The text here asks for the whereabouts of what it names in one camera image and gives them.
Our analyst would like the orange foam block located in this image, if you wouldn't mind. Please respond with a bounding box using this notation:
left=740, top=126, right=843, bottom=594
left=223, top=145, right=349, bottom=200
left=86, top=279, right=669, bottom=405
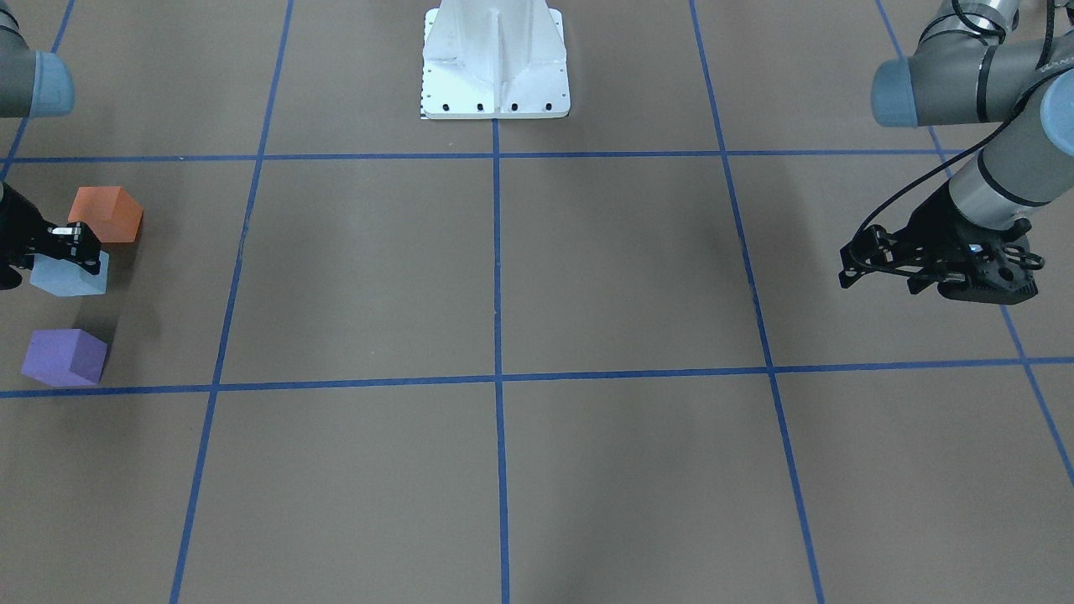
left=66, top=186, right=144, bottom=243

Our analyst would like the white pedestal column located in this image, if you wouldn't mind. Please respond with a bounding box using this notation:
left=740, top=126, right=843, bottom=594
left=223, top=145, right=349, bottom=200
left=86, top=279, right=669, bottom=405
left=420, top=1, right=571, bottom=120

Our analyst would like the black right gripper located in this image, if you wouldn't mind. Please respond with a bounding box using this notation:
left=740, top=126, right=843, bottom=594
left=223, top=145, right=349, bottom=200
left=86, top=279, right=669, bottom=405
left=1, top=182, right=103, bottom=291

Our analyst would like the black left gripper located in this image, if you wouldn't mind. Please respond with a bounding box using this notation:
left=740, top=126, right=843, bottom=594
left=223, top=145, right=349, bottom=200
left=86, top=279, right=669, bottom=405
left=837, top=186, right=1044, bottom=305

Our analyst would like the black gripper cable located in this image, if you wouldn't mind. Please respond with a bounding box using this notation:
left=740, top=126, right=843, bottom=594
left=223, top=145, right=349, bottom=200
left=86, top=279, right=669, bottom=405
left=854, top=0, right=1058, bottom=248

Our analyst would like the light blue foam block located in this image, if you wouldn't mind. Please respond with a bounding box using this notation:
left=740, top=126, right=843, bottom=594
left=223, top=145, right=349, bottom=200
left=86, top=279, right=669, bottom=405
left=29, top=251, right=110, bottom=297

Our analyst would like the purple foam block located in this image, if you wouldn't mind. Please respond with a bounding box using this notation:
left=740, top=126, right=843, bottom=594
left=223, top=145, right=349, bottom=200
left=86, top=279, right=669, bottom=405
left=21, top=329, right=108, bottom=387

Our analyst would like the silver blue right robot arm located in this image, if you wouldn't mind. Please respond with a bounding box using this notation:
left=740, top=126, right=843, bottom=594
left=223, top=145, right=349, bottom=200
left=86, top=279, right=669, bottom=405
left=1, top=1, right=103, bottom=290

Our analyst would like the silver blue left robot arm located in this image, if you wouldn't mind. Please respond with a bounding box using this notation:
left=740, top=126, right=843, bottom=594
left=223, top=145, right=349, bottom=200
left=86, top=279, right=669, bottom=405
left=837, top=1, right=1073, bottom=305

